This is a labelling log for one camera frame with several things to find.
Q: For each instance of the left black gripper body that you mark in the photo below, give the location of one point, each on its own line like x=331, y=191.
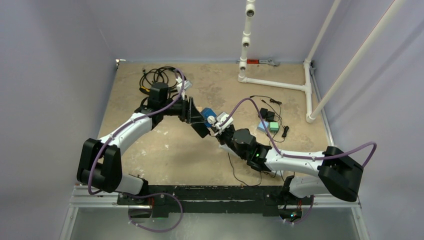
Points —
x=182, y=110

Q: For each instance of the blue wall socket box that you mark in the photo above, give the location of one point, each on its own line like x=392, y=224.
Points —
x=209, y=115

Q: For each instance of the blue plug adapter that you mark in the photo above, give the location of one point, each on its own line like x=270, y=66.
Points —
x=263, y=126

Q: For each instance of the green plug adapter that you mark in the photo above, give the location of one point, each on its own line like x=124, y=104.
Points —
x=274, y=127

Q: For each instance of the white colourful power strip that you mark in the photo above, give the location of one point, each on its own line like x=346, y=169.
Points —
x=227, y=149

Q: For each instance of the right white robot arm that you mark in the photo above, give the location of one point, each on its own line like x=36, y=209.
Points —
x=327, y=172

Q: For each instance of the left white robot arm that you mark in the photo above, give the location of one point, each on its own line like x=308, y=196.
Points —
x=100, y=164

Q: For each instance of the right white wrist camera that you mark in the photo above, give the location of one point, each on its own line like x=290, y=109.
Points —
x=223, y=121

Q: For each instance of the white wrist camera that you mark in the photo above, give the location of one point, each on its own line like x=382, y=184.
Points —
x=183, y=85
x=223, y=121

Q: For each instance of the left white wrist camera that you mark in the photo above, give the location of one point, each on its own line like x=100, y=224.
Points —
x=183, y=85

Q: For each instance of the yellow handled screwdriver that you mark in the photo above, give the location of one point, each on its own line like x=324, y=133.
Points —
x=144, y=90

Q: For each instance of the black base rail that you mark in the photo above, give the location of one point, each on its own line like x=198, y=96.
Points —
x=269, y=201

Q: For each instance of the red handled adjustable wrench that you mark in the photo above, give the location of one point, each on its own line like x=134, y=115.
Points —
x=269, y=61

